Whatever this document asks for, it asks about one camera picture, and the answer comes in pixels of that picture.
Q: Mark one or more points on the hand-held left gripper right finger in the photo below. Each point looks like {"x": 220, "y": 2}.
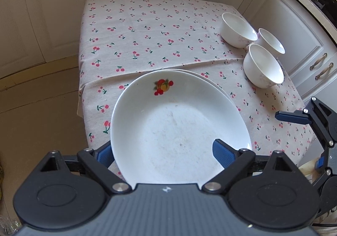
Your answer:
{"x": 223, "y": 154}

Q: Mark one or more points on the white ceramic bowl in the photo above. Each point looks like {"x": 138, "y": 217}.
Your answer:
{"x": 273, "y": 42}
{"x": 237, "y": 33}

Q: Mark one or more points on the cherry print tablecloth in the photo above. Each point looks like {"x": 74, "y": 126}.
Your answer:
{"x": 158, "y": 30}

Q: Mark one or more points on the white kitchen cabinets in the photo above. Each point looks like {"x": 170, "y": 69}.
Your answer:
{"x": 65, "y": 1}

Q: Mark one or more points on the white bowl faint floral print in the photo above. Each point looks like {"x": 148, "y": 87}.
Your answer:
{"x": 263, "y": 67}

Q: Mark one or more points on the large white fruit-print plate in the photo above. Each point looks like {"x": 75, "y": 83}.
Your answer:
{"x": 227, "y": 93}

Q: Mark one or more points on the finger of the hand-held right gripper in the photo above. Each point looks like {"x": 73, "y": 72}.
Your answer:
{"x": 329, "y": 164}
{"x": 292, "y": 117}

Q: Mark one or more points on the small white fruit-print plate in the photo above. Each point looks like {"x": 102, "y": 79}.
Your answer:
{"x": 173, "y": 125}

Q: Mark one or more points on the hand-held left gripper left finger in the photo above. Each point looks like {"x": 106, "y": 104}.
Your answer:
{"x": 105, "y": 156}

